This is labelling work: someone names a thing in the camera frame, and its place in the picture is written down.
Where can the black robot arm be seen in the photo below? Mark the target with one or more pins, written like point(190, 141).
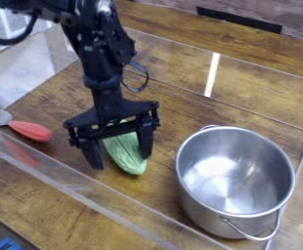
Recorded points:
point(105, 49)

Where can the silver metal pot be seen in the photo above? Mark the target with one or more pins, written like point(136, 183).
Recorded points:
point(236, 179)

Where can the red handled metal spatula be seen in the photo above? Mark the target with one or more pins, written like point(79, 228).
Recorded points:
point(31, 130)

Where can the green bitter gourd toy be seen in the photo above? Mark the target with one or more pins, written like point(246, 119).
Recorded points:
point(123, 149)

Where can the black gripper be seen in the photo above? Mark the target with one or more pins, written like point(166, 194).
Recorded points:
point(113, 116)

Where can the blue object at corner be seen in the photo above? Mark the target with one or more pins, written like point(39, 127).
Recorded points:
point(9, 244)

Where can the clear acrylic barrier panel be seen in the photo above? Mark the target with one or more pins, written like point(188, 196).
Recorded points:
point(135, 216)

